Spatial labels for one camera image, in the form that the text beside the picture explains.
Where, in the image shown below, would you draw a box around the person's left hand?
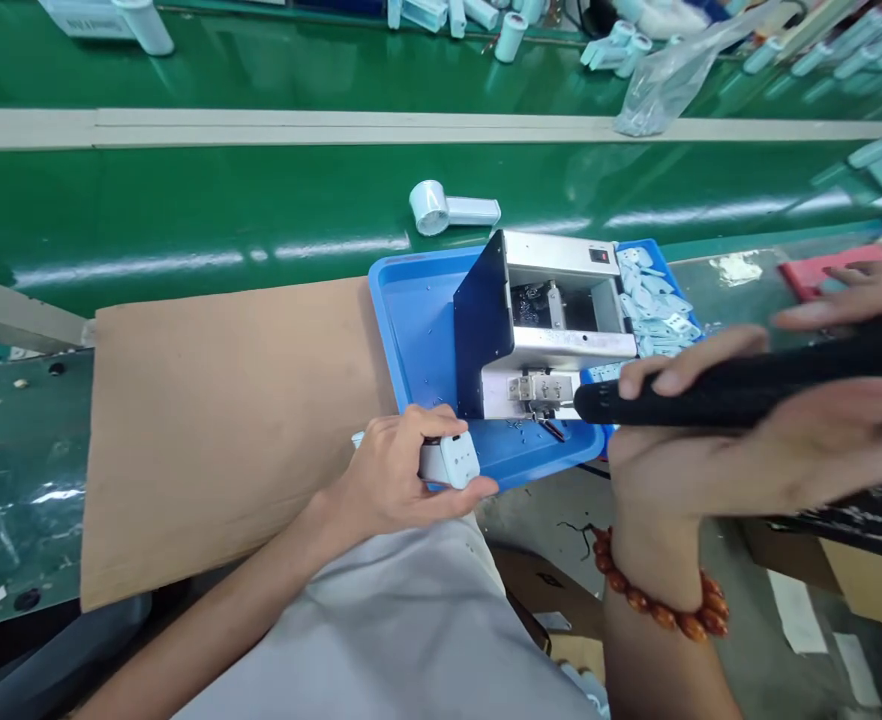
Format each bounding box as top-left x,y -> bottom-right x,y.
333,404 -> 501,543

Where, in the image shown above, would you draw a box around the person's right hand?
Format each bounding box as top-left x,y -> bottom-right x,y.
604,262 -> 882,579

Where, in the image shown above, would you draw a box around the black electric screwdriver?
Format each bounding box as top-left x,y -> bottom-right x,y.
572,308 -> 882,434

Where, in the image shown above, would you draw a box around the small white fan housing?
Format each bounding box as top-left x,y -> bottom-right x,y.
350,431 -> 484,494

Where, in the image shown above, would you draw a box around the pile of pale blue plates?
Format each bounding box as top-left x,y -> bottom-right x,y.
617,245 -> 701,360

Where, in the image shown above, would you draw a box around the white paper scrap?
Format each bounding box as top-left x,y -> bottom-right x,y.
709,253 -> 763,286

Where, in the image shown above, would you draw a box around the small blue parts tray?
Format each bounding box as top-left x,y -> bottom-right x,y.
611,238 -> 706,363

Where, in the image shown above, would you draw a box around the red flat block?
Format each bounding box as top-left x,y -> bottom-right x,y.
776,243 -> 882,304

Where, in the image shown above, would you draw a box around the metal screw feeder machine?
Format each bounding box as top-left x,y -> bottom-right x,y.
452,229 -> 642,424

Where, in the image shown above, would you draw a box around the black printed strip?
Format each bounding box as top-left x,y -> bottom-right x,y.
785,476 -> 882,560

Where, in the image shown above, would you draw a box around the brown cardboard box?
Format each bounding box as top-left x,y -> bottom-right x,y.
485,543 -> 609,685
739,515 -> 882,635

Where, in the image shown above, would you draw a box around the white paper sheet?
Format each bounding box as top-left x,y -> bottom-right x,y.
765,568 -> 830,655
832,632 -> 882,708

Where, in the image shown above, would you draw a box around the clear plastic bag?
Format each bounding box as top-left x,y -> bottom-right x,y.
611,0 -> 791,140

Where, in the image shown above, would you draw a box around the large blue plastic tray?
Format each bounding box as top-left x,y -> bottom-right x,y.
367,251 -> 609,494

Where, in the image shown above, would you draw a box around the heap of light blue fans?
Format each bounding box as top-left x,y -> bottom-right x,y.
740,0 -> 882,85

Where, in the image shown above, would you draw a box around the person's body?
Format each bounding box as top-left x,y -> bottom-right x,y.
170,515 -> 611,720

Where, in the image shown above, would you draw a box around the row of pale fan parts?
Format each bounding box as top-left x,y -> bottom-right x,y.
386,0 -> 564,39

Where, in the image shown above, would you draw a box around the brown cardboard sheet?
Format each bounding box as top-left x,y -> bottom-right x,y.
79,275 -> 403,614

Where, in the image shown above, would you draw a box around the green conveyor belt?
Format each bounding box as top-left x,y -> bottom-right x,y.
0,0 -> 882,361

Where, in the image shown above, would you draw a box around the white carton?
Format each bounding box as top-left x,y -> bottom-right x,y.
35,0 -> 141,39

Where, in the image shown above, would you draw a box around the person's legs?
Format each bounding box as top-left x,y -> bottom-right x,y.
0,593 -> 157,720

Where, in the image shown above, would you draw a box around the black wire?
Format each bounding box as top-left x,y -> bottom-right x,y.
558,515 -> 601,562

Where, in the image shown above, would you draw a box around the beige conveyor divider rail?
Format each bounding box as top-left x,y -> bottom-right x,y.
0,106 -> 882,150

